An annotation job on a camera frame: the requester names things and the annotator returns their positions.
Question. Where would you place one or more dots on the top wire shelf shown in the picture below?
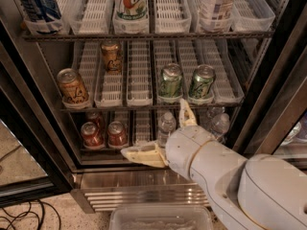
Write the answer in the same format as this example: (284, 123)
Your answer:
(128, 37)

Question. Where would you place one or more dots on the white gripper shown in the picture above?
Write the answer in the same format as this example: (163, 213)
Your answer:
(182, 147)

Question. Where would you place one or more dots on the clear water bottle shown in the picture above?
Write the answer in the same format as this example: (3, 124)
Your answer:
(214, 111)
(166, 126)
(219, 126)

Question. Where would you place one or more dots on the white labelled bottle top shelf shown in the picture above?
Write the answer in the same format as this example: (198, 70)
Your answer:
(216, 9)

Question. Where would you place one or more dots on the clear plastic bin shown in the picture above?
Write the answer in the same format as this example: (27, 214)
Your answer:
(160, 217)

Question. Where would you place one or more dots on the orange can shelf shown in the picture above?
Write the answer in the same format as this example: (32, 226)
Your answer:
(112, 56)

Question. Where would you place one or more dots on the red can rear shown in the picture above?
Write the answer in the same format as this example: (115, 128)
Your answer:
(97, 118)

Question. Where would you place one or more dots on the stainless steel fridge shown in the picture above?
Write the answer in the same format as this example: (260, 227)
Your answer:
(249, 71)

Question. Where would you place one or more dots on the clear water bottle rear right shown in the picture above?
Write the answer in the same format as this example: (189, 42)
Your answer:
(214, 111)

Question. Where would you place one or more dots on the red can front right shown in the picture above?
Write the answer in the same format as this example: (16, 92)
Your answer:
(117, 135)

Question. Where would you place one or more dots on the middle wire shelf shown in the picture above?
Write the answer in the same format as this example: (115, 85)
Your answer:
(149, 107)

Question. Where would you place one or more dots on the glass fridge door left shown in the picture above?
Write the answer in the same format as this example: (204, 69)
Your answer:
(31, 169)

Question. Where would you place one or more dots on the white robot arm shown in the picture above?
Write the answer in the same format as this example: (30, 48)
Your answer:
(262, 192)

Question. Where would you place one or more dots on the orange can front left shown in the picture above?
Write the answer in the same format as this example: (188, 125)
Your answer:
(72, 87)

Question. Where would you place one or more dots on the red can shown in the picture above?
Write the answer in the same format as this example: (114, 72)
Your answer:
(117, 135)
(97, 118)
(91, 135)

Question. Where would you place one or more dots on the green can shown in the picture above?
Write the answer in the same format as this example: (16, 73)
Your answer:
(202, 79)
(170, 81)

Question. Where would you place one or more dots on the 7up bottle top shelf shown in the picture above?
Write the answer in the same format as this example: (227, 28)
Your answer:
(131, 9)

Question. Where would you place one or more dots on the red can front left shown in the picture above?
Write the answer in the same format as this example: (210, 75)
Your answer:
(91, 135)

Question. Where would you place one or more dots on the green can left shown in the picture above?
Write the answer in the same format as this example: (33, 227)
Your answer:
(170, 81)

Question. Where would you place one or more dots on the blue bottle top shelf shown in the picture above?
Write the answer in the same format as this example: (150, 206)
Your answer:
(42, 10)

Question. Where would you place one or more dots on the green can right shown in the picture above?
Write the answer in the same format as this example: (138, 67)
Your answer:
(202, 79)

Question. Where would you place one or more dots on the clear water bottle centre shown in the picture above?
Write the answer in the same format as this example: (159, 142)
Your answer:
(166, 126)

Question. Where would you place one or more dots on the wire shelf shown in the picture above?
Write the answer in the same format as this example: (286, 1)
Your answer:
(149, 107)
(128, 37)

